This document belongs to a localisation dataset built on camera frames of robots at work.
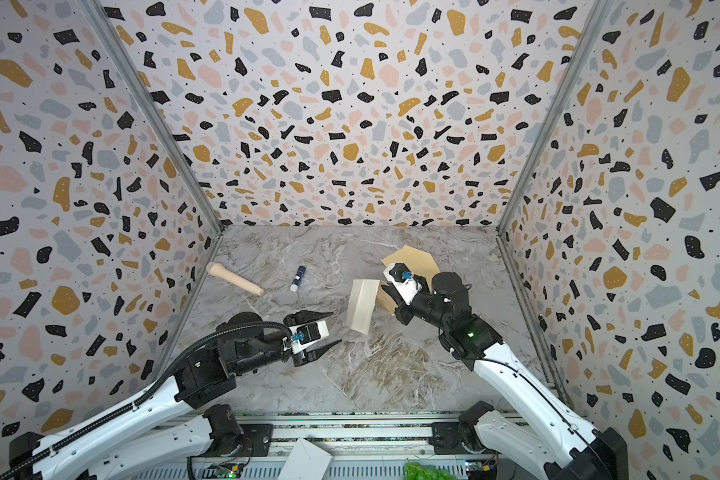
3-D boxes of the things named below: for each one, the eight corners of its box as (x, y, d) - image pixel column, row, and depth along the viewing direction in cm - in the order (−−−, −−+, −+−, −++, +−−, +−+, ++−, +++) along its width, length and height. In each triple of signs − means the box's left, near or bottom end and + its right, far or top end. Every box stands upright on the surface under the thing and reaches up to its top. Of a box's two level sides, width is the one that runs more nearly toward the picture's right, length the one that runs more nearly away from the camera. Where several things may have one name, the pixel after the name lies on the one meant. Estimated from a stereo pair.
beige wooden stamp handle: (208, 275, 109) (203, 268, 106) (216, 267, 111) (211, 260, 108) (261, 296, 103) (257, 290, 100) (268, 288, 106) (265, 281, 103)
